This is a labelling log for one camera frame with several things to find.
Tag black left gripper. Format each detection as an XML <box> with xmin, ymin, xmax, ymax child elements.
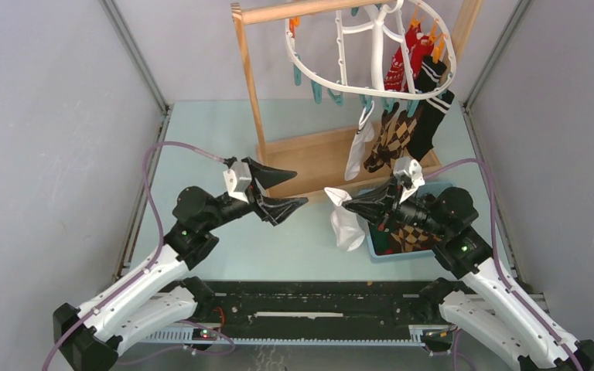
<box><xmin>203</xmin><ymin>157</ymin><xmax>308</xmax><ymax>231</ymax></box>

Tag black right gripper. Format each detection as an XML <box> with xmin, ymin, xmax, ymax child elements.
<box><xmin>343</xmin><ymin>176</ymin><xmax>448</xmax><ymax>237</ymax></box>

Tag white sock with black stripes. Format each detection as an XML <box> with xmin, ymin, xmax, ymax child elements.
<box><xmin>343</xmin><ymin>101</ymin><xmax>375</xmax><ymax>181</ymax></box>

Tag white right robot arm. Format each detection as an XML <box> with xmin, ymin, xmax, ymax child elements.
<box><xmin>335</xmin><ymin>177</ymin><xmax>594</xmax><ymax>370</ymax></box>

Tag wooden hanger stand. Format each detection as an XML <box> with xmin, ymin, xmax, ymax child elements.
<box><xmin>231</xmin><ymin>1</ymin><xmax>482</xmax><ymax>198</ymax></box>

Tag white oval clip hanger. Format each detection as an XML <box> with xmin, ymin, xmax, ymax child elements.
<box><xmin>285</xmin><ymin>1</ymin><xmax>457</xmax><ymax>106</ymax></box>

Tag light blue plastic basket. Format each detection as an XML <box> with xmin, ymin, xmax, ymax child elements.
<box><xmin>366</xmin><ymin>181</ymin><xmax>453</xmax><ymax>264</ymax></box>

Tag brown argyle sock left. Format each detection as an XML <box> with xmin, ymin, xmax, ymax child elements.
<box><xmin>364</xmin><ymin>103</ymin><xmax>399</xmax><ymax>173</ymax></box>

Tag brown argyle sock right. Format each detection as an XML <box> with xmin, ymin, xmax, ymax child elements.
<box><xmin>385</xmin><ymin>109</ymin><xmax>422</xmax><ymax>169</ymax></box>

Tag red patterned sock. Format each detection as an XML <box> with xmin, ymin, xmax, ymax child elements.
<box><xmin>384</xmin><ymin>21</ymin><xmax>435</xmax><ymax>91</ymax></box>

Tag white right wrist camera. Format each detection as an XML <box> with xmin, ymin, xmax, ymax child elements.
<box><xmin>393</xmin><ymin>156</ymin><xmax>425</xmax><ymax>189</ymax></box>

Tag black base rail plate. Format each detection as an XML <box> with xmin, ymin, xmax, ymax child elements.
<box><xmin>190</xmin><ymin>281</ymin><xmax>455</xmax><ymax>343</ymax></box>

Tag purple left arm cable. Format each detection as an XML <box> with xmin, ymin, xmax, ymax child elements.
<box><xmin>40</xmin><ymin>141</ymin><xmax>237</xmax><ymax>371</ymax></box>

